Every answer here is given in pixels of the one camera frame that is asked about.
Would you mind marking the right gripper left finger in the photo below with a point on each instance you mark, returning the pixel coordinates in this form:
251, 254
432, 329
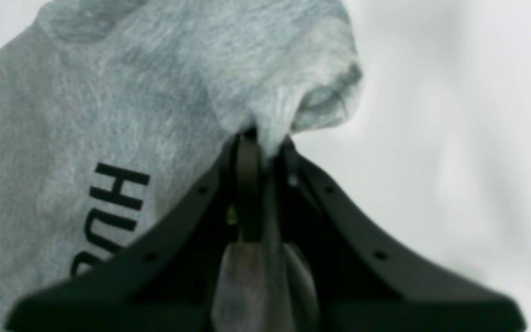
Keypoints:
166, 281

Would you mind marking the grey t-shirt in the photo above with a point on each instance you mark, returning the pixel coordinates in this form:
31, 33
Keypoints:
111, 109

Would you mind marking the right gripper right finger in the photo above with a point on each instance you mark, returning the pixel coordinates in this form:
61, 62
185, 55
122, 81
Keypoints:
367, 281

